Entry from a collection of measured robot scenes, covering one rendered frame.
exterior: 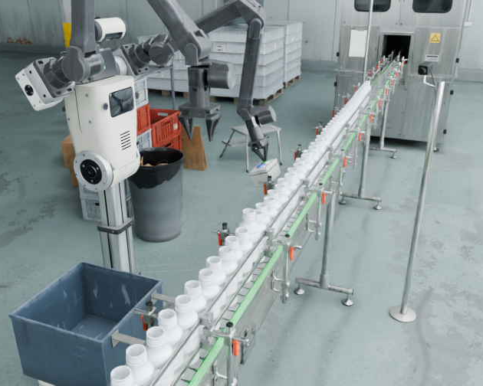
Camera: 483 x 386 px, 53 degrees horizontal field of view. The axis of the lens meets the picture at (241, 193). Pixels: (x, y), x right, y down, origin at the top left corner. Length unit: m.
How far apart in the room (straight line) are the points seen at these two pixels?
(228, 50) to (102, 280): 6.74
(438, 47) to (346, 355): 4.05
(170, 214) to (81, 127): 1.99
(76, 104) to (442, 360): 2.19
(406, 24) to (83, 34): 4.82
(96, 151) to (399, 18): 4.67
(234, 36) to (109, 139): 6.47
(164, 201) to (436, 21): 3.72
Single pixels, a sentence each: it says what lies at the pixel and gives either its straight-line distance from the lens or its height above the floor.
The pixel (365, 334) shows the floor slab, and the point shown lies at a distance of 2.91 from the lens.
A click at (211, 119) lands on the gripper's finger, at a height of 1.47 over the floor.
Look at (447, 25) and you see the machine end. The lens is 5.95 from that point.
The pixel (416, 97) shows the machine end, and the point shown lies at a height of 0.63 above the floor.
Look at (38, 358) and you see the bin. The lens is 1.56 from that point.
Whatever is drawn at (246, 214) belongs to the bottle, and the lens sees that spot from 1.39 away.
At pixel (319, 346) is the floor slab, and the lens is 2.78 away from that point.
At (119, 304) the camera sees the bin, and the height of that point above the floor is 0.82.
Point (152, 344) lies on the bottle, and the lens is 1.00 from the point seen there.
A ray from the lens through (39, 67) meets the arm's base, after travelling 1.60.
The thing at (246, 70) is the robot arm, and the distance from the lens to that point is 1.87.
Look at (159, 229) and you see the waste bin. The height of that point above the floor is 0.12.
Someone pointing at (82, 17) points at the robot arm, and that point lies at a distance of 1.48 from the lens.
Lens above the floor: 1.79
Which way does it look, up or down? 23 degrees down
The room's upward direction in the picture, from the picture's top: straight up
